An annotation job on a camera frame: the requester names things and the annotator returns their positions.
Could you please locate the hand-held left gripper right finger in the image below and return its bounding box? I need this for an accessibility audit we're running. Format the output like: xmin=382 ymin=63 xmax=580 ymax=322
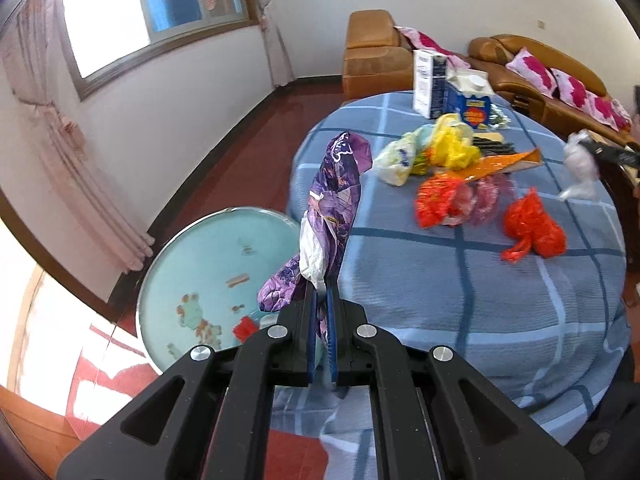
xmin=325 ymin=290 xmax=585 ymax=480

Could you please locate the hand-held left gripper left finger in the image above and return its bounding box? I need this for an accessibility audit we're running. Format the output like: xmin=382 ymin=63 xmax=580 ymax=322
xmin=56 ymin=285 xmax=322 ymax=480

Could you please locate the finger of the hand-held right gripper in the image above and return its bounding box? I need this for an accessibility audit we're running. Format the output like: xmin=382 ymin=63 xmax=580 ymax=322
xmin=579 ymin=137 xmax=640 ymax=167

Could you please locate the pink plastic bag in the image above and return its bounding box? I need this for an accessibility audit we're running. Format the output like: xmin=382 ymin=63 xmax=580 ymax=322
xmin=452 ymin=175 xmax=518 ymax=226

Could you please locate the light blue round basin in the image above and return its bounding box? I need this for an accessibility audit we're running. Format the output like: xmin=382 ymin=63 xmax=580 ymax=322
xmin=136 ymin=206 xmax=303 ymax=376

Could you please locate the yellow plastic bag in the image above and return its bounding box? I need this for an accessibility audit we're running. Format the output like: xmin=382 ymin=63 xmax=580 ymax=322
xmin=429 ymin=114 xmax=483 ymax=171

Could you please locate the purple snack wrapper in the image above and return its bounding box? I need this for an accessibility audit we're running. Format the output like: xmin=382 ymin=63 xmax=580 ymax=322
xmin=257 ymin=131 xmax=373 ymax=366

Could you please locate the red orange foil wrapper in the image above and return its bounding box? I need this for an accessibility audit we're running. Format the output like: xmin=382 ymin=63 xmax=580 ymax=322
xmin=414 ymin=149 xmax=543 ymax=229

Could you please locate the pink floral pillow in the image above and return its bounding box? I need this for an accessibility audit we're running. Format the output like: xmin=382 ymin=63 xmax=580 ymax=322
xmin=506 ymin=47 xmax=558 ymax=99
xmin=611 ymin=97 xmax=634 ymax=132
xmin=550 ymin=67 xmax=617 ymax=122

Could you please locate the dark brown chair back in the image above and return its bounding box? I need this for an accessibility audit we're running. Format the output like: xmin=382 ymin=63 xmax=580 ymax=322
xmin=599 ymin=159 xmax=640 ymax=311

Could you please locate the orange leather sofa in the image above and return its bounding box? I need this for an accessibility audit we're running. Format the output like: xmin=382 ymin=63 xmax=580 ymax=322
xmin=467 ymin=35 xmax=640 ymax=147

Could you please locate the red plastic bag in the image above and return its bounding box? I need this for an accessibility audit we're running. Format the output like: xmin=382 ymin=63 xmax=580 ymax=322
xmin=501 ymin=189 xmax=567 ymax=262

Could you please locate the black and yellow packet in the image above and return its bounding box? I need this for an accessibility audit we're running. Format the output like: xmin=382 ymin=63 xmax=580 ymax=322
xmin=472 ymin=131 xmax=517 ymax=159

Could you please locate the blue carton with white top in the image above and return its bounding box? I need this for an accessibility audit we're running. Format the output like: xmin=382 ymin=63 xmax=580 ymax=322
xmin=442 ymin=74 xmax=496 ymax=130

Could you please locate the blue plaid tablecloth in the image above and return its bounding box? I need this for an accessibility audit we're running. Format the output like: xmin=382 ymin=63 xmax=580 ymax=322
xmin=270 ymin=91 xmax=632 ymax=480

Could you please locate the white and blue box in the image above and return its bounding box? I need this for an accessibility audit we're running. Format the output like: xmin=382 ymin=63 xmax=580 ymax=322
xmin=412 ymin=50 xmax=448 ymax=120

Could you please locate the white and green plastic bag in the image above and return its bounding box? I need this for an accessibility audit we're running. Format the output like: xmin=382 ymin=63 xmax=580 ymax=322
xmin=373 ymin=127 xmax=436 ymax=188

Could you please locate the dark clothing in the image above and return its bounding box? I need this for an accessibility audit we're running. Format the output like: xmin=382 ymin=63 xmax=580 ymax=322
xmin=565 ymin=345 xmax=640 ymax=466

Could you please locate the orange leather armchair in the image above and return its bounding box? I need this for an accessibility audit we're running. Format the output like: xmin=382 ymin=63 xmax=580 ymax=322
xmin=342 ymin=10 xmax=416 ymax=101

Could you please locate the wooden door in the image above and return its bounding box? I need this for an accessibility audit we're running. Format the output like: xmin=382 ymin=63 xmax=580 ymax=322
xmin=0 ymin=385 xmax=81 ymax=480

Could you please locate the long pink curtain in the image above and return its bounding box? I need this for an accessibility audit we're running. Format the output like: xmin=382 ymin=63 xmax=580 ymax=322
xmin=0 ymin=0 xmax=156 ymax=273

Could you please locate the tied pink curtain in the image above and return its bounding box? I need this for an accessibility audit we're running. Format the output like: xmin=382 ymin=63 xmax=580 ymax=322
xmin=244 ymin=0 xmax=296 ymax=87

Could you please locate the window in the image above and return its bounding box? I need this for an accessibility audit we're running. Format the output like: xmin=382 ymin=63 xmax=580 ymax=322
xmin=60 ymin=0 xmax=258 ymax=101

